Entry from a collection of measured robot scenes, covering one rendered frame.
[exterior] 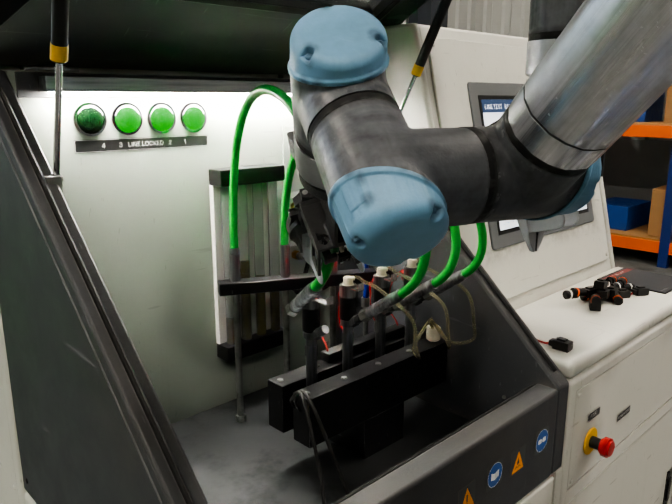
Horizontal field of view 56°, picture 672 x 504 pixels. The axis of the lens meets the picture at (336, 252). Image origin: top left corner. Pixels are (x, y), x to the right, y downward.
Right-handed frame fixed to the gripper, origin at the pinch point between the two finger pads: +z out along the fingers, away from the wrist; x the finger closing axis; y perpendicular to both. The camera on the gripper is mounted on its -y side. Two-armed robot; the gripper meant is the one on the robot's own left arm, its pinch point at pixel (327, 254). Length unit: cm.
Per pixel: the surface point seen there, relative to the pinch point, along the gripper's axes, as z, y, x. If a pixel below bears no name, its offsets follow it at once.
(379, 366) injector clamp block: 32.4, 4.8, 7.5
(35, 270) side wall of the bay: 3.7, -11.6, -35.2
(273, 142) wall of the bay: 26.4, -42.2, 3.2
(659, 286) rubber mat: 63, -3, 83
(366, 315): 22.9, -0.5, 6.6
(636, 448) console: 71, 27, 61
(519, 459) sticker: 32.3, 25.8, 22.5
